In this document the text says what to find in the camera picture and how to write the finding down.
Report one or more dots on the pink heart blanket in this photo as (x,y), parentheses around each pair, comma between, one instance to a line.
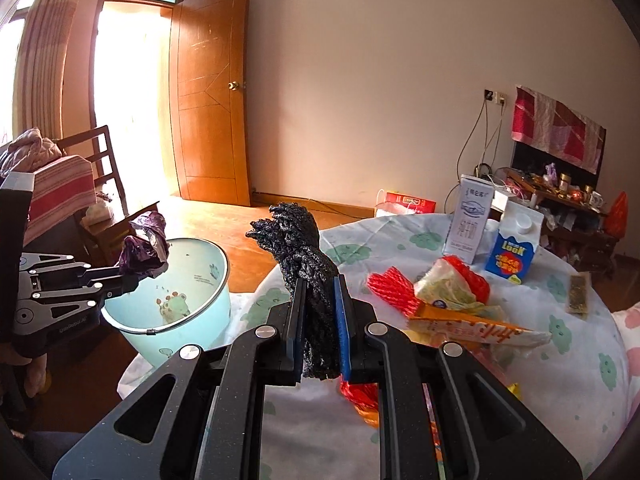
(627,330)

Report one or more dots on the purple plastic bag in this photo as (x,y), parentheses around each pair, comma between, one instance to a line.
(150,245)

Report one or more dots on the dark wooden chair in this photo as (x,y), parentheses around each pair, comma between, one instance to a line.
(105,160)

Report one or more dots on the light blue plastic bucket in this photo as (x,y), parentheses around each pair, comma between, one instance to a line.
(200,280)

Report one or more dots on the red patterned cloth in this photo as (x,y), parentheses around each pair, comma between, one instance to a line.
(555,120)

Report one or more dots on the red foam net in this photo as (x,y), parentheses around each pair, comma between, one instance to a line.
(392,287)
(472,280)

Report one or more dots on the red gift box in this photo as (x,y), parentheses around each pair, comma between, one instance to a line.
(417,204)

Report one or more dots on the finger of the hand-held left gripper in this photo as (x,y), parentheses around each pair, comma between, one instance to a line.
(90,275)
(95,292)

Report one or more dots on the black television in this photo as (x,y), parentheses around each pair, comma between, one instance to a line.
(530,155)

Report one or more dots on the pink jacket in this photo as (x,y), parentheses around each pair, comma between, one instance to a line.
(30,147)

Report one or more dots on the dark wooden cabinet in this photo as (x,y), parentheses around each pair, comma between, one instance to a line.
(585,240)

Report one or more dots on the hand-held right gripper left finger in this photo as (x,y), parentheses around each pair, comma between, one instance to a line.
(299,320)

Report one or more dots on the white plastic bag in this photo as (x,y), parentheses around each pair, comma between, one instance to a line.
(97,210)

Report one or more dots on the wooden door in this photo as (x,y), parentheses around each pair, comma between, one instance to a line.
(210,110)

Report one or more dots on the red orange plastic bag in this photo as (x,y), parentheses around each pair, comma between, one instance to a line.
(360,400)

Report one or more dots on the white green printed sheet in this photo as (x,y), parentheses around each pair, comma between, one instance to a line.
(565,375)

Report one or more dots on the tall white carton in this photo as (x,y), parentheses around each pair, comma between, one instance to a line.
(467,225)

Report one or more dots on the small dark snack packet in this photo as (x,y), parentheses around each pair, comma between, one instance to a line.
(577,295)

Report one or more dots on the orange snack wrapper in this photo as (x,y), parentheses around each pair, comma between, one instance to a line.
(450,327)

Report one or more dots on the blue white milk carton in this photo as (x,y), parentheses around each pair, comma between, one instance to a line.
(512,260)

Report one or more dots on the person's left hand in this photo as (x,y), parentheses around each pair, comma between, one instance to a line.
(32,375)

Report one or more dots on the white mug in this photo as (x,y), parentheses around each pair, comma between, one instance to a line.
(596,200)

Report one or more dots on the red striped cloth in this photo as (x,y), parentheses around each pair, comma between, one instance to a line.
(60,185)

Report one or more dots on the small white box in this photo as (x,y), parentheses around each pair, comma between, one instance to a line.
(502,204)

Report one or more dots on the wall socket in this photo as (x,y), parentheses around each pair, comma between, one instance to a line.
(495,96)

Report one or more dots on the black foam net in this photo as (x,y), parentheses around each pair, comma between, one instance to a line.
(300,245)

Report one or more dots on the clear green plastic bag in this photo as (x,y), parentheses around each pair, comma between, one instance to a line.
(445,290)

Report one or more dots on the gold tin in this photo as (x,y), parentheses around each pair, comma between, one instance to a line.
(566,182)

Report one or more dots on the striped curtain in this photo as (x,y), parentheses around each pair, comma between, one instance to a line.
(45,60)

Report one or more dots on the yellow wrapper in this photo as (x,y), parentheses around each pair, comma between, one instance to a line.
(515,391)

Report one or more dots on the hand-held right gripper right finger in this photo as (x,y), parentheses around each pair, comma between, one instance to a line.
(342,325)

